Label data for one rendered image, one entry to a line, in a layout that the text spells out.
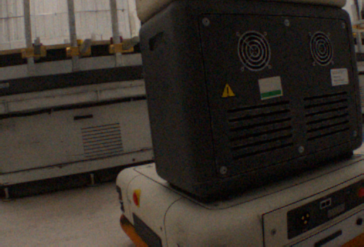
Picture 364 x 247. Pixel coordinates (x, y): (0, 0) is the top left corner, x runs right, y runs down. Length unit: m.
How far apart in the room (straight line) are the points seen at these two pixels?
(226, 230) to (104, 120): 1.64
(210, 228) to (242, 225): 0.06
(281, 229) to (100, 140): 1.64
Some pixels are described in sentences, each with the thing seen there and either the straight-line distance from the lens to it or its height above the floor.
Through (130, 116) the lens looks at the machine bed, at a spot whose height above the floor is 0.40.
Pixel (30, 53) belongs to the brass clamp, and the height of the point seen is 0.83.
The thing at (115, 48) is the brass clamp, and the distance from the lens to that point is 1.94.
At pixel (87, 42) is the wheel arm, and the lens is 1.66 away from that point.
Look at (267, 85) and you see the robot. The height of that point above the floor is 0.50.
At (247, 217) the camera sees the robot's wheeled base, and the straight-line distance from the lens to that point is 0.63.
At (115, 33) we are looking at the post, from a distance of 1.96.
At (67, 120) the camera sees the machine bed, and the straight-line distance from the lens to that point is 2.12.
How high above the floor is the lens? 0.50
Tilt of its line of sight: 3 degrees down
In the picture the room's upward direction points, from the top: 7 degrees counter-clockwise
